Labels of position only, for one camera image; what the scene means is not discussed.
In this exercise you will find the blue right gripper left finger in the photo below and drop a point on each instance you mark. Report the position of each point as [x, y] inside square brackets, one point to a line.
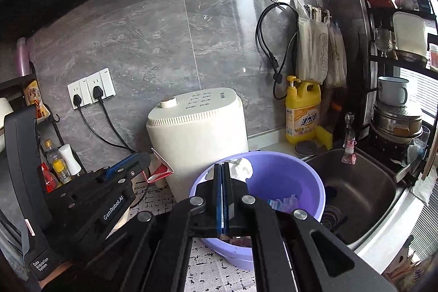
[218, 197]

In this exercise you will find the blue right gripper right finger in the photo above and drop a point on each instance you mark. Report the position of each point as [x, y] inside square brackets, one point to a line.
[228, 199]

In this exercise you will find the white tissue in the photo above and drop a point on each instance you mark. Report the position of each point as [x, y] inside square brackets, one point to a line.
[240, 169]

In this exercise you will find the red white paper piece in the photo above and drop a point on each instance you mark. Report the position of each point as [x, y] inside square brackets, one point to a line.
[158, 168]

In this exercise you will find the light blue carton box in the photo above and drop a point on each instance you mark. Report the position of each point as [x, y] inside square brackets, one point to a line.
[286, 205]

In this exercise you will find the person left hand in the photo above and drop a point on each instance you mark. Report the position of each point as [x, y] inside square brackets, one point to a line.
[54, 274]

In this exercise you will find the red cap oil bottle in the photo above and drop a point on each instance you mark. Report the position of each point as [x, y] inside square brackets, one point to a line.
[51, 182]

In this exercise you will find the purple plastic bucket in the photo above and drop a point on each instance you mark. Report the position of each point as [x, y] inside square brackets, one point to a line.
[274, 176]

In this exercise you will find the yellow cap green label bottle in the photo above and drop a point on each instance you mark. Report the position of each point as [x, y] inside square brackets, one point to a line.
[61, 169]

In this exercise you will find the white top oil dispenser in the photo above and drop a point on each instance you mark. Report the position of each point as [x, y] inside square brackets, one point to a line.
[72, 164]

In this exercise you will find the gold cap clear bottle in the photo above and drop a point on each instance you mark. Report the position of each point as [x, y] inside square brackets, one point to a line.
[52, 153]

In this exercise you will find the cream air fryer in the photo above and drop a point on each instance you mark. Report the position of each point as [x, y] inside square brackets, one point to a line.
[192, 131]

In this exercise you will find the white patterned table mat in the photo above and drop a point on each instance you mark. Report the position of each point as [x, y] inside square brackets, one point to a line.
[207, 271]

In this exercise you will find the yellow detergent bottle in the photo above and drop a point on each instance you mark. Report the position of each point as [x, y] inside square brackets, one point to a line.
[302, 103]

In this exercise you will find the pink small bottle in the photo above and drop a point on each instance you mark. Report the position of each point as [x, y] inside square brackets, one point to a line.
[349, 156]

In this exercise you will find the white stacked bowls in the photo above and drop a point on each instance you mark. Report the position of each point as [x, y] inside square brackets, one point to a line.
[5, 109]

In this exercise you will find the stainless steel sink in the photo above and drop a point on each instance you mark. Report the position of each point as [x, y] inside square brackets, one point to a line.
[358, 196]

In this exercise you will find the hanging white bags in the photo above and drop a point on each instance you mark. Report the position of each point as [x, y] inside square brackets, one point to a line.
[321, 54]

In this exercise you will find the stainless steel pot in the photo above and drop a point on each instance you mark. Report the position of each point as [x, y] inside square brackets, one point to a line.
[397, 124]

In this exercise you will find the white enamel mug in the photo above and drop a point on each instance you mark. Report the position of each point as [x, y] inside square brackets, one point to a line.
[393, 91]

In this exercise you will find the white wall socket panel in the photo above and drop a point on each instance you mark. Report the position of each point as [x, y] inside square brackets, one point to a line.
[85, 87]

